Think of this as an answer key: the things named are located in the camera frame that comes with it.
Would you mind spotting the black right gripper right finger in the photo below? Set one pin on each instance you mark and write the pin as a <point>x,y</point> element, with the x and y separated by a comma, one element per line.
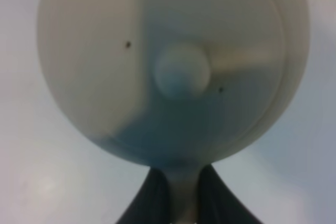
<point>217,204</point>

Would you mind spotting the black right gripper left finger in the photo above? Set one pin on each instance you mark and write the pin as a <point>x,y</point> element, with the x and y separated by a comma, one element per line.
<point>152,204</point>

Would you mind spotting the beige teapot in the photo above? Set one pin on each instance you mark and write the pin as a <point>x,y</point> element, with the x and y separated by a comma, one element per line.
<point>174,85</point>

